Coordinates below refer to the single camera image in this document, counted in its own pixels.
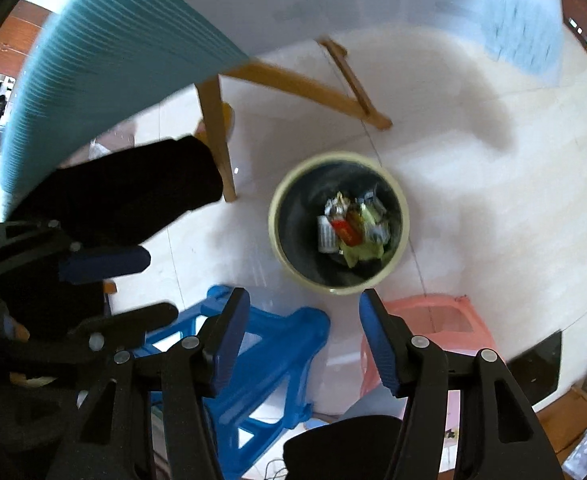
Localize person's leg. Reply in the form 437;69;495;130
10;135;224;257
283;414;409;480

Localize person's right leg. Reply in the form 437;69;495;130
283;414;409;480

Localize blue plastic stool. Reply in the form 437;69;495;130
133;285;331;480

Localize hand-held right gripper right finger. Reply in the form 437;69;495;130
358;288;565;480

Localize black flat object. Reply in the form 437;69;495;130
506;330;563;407

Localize pile of mixed wrappers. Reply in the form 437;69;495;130
316;190;392;267

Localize person's left leg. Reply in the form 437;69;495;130
10;135;224;257

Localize yellow slipper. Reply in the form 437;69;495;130
193;102;236;145

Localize wooden table legs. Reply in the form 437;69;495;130
196;37;393;203

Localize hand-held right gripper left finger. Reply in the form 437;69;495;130
48;287;251;480

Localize cream rimmed trash bin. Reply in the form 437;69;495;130
268;151;411;295

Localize printed tablecloth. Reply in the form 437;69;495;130
0;0;565;211

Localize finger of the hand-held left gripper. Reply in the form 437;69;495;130
66;301;179;358
0;220;151;286

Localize pink plastic stool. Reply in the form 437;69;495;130
361;295;499;473

